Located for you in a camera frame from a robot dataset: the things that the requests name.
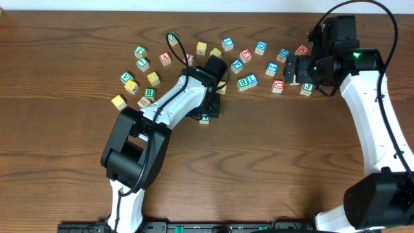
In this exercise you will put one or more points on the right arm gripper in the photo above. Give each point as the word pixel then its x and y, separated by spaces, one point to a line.
pixel 292 69

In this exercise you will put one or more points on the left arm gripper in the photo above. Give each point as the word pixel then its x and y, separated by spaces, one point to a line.
pixel 207 110

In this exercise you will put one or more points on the green letter N block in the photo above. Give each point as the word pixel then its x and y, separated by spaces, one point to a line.
pixel 204 120

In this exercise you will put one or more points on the red letter E block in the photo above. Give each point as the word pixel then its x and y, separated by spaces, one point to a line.
pixel 245 55

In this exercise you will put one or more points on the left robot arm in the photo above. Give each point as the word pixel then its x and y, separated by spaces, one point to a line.
pixel 137 145

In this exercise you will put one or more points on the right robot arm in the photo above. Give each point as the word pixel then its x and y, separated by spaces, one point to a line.
pixel 384 197

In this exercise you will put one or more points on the yellow block with animal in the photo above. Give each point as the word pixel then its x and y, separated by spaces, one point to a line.
pixel 216 52

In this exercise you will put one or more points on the red letter M block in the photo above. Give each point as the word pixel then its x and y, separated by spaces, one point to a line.
pixel 301 50

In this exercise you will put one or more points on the blue letter P block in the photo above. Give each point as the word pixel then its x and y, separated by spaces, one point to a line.
pixel 237 66

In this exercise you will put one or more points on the green letter J block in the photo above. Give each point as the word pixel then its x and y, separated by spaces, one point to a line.
pixel 307 89

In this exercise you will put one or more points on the yellow letter S block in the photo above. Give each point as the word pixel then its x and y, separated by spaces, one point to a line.
pixel 221 88

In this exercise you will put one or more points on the yellow block back row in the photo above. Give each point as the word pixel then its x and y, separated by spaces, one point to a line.
pixel 201 48

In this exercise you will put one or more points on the red letter I block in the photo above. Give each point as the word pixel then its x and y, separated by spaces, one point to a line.
pixel 190 58

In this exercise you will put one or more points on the blue number 5 block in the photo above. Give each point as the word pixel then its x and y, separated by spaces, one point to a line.
pixel 272 69

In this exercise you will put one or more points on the green letter B block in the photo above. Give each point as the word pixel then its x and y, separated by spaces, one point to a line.
pixel 242 84

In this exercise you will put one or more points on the blue letter D block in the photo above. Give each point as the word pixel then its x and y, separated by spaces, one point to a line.
pixel 261 47

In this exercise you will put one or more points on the green letter Z block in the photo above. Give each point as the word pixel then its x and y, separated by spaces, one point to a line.
pixel 172 38

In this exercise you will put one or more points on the red letter A block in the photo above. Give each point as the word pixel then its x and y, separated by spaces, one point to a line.
pixel 165 58

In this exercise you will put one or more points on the yellow letter O block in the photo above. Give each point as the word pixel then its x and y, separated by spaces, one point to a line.
pixel 153 78

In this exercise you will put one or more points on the green letter R block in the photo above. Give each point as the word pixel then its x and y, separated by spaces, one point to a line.
pixel 150 94

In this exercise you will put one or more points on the pineapple B wooden block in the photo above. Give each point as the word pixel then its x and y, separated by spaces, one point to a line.
pixel 144 102

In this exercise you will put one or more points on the yellow letter K block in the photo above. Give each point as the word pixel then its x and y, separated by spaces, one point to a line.
pixel 131 86

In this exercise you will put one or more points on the green letter V block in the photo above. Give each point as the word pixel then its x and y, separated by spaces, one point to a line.
pixel 126 76

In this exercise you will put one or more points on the yellow letter G block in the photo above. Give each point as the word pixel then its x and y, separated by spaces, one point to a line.
pixel 119 102

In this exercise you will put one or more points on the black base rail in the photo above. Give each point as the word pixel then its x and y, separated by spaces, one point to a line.
pixel 162 227

